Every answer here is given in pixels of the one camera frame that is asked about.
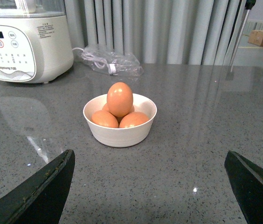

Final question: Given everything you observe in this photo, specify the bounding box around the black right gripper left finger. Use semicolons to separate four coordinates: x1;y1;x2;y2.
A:
0;150;75;224

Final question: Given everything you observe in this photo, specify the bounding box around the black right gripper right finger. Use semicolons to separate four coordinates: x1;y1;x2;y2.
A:
224;151;263;224

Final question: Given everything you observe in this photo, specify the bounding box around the brown egg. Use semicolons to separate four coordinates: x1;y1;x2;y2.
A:
119;112;149;128
102;103;135;113
107;82;133;117
91;110;119;128

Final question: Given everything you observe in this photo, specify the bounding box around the white ceramic bowl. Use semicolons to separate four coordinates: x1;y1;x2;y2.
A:
83;93;157;147

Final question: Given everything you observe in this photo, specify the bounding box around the clear plastic bag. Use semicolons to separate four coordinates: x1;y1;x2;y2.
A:
75;45;144;77

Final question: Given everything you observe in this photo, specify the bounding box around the white Joyoung blender appliance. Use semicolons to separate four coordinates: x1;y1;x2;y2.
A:
0;0;74;84

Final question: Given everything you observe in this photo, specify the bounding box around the metal tripod stand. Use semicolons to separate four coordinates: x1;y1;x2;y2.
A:
229;0;263;72

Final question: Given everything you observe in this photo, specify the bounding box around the grey curtain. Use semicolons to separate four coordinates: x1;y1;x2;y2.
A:
65;0;245;65

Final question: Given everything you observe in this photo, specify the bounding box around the white power cable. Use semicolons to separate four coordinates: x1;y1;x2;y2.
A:
72;47;118;76

